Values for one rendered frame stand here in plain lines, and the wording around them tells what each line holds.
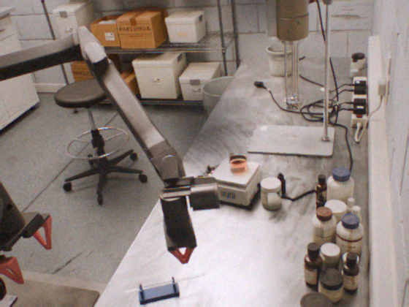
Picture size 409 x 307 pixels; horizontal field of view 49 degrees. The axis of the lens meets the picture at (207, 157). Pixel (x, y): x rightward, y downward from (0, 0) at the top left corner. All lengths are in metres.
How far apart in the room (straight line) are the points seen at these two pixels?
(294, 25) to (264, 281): 0.77
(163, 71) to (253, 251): 2.53
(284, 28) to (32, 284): 1.31
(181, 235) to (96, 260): 1.47
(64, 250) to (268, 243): 1.55
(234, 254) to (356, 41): 2.65
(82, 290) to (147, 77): 2.22
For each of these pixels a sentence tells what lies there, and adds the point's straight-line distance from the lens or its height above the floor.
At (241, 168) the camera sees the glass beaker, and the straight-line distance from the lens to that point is 1.34.
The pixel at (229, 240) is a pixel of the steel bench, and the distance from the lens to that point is 1.26.
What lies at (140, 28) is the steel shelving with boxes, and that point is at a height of 0.71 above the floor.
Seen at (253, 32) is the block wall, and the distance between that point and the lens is 3.70.
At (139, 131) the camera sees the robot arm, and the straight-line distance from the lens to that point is 1.05.
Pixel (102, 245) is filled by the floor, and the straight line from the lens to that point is 2.52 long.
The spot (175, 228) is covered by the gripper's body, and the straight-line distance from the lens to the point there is 0.99.
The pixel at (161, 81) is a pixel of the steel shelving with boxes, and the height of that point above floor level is 0.29.
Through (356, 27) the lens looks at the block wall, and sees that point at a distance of 3.61.
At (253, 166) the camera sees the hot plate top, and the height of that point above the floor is 0.84.
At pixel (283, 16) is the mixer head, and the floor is 1.22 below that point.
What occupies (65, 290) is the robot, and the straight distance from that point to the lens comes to 1.82.
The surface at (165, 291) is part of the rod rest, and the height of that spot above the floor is 0.76.
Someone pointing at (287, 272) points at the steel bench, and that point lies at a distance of 1.17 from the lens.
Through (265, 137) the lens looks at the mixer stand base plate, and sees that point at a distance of 1.69.
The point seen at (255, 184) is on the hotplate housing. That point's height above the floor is 0.79.
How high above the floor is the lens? 1.60
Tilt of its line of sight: 32 degrees down
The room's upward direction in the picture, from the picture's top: 8 degrees counter-clockwise
